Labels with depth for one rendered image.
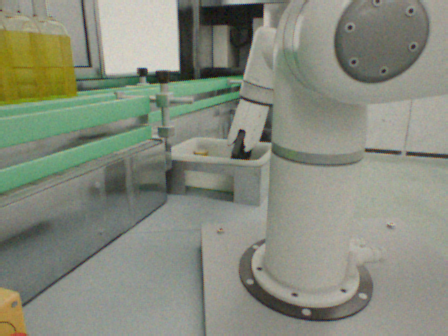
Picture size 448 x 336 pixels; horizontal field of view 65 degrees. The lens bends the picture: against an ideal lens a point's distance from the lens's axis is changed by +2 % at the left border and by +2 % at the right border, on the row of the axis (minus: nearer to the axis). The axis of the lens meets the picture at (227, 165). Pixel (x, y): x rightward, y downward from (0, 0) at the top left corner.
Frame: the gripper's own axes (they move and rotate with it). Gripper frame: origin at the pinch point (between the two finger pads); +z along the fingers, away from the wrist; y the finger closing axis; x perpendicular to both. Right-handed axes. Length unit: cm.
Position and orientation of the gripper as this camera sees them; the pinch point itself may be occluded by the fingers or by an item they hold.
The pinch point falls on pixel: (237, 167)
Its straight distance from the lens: 74.9
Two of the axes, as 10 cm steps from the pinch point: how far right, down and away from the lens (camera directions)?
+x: 9.1, 3.3, -2.3
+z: -2.4, 9.0, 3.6
